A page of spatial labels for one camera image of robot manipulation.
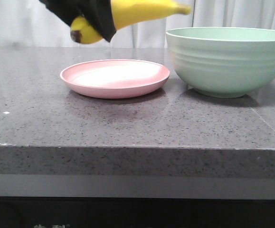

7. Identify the black cabinet under counter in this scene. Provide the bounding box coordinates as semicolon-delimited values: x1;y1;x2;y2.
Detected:
0;197;275;228

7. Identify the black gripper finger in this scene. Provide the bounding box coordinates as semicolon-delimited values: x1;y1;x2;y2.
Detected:
41;0;116;42

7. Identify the yellow banana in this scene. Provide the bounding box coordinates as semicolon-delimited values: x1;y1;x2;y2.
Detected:
70;0;191;44

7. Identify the white curtain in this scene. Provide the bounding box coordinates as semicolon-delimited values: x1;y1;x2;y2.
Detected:
0;0;275;48

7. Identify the green bowl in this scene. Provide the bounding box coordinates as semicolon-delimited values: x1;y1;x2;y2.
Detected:
166;27;275;98

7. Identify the pink plate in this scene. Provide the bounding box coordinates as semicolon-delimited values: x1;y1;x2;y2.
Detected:
60;59;170;99

